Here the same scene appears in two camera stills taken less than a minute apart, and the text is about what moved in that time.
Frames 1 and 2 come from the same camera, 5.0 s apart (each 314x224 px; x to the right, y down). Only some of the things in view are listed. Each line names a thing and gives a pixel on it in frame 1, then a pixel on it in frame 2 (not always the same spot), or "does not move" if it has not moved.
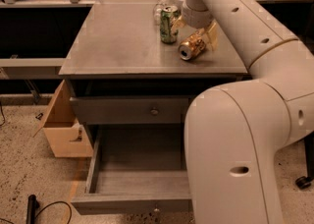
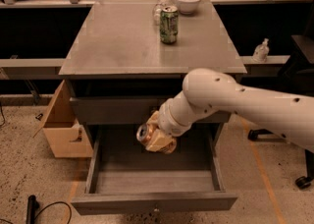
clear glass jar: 165,0 does not move
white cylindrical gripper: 197,17 → 169,123
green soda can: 168,33 does not move
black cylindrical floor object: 32,205 does not move
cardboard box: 65,135 does not move
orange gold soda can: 191,47 → 146,134
